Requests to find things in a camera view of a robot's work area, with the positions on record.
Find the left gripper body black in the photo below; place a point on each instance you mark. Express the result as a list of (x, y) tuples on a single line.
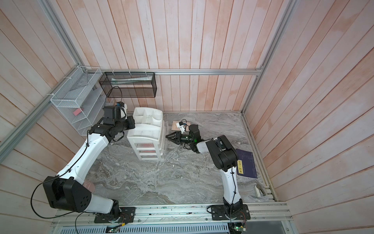
[(124, 125)]

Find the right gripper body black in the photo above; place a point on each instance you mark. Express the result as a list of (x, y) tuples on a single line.
[(185, 139)]

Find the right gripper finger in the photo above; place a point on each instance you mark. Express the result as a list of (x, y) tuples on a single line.
[(174, 134), (173, 139)]

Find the beige postcard red text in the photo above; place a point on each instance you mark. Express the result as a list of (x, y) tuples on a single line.
[(175, 127)]

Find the white plastic drawer organizer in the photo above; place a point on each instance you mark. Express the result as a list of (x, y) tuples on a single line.
[(149, 128)]

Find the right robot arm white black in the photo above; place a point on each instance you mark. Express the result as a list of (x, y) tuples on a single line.
[(224, 157)]

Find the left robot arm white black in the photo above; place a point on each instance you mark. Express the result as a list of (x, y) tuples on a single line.
[(66, 190)]

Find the pink eraser block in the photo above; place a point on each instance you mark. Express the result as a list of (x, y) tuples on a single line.
[(77, 111)]

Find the dark purple notebook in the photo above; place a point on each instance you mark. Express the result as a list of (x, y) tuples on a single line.
[(246, 164)]

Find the white stapler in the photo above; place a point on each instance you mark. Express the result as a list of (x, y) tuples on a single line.
[(259, 190)]

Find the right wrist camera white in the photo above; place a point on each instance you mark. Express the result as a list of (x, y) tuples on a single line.
[(182, 126)]

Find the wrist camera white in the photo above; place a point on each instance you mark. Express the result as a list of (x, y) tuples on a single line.
[(122, 109), (182, 126)]

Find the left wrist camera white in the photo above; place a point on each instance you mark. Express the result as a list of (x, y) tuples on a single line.
[(122, 109)]

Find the black wire mesh basket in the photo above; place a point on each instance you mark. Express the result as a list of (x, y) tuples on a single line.
[(117, 84)]

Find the white wire mesh shelf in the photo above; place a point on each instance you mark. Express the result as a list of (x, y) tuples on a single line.
[(81, 90)]

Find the horizontal aluminium frame bar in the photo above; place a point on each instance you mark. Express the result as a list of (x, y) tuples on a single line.
[(188, 72)]

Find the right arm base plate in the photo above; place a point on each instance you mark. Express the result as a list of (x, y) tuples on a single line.
[(224, 212)]

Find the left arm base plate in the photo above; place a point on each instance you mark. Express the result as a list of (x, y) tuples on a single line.
[(120, 215)]

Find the left aluminium frame bar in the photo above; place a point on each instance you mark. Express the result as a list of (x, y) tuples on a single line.
[(27, 123)]

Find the aluminium mounting rail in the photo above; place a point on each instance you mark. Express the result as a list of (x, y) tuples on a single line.
[(188, 213)]

